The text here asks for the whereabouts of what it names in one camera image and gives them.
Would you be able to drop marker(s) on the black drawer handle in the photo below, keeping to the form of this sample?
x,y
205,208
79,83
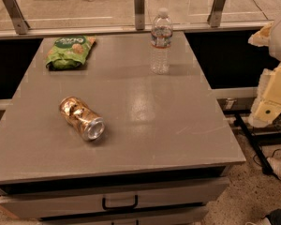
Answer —
x,y
126,222
126,203

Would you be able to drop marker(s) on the orange soda can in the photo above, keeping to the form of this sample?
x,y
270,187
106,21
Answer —
x,y
87,123

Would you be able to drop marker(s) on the left metal railing bracket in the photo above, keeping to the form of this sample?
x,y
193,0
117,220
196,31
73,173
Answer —
x,y
21,26

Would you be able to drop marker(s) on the right metal railing bracket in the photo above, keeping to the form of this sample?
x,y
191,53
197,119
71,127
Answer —
x,y
214,18

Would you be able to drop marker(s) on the middle metal railing bracket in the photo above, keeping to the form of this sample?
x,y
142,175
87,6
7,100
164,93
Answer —
x,y
139,8

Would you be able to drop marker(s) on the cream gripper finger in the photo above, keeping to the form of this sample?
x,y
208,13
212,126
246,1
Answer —
x,y
261,38
267,105

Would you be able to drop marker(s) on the black lower drawer handle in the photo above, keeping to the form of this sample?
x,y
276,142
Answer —
x,y
126,222

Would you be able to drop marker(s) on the green snack bag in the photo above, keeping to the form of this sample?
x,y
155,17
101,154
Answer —
x,y
69,52

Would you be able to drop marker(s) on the grey cabinet with drawers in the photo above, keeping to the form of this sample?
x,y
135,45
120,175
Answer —
x,y
165,139

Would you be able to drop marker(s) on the metal railing bracket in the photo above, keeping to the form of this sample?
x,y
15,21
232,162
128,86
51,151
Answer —
x,y
139,8
21,26
214,18

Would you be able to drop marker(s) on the black stand leg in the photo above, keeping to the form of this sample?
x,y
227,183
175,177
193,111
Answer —
x,y
257,141

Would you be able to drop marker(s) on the clear plastic water bottle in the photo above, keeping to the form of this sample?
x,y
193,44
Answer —
x,y
161,34

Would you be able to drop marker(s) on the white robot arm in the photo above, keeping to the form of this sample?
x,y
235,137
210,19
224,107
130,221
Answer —
x,y
275,40

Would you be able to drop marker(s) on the black upper drawer handle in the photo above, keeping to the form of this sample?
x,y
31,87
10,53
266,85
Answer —
x,y
126,203

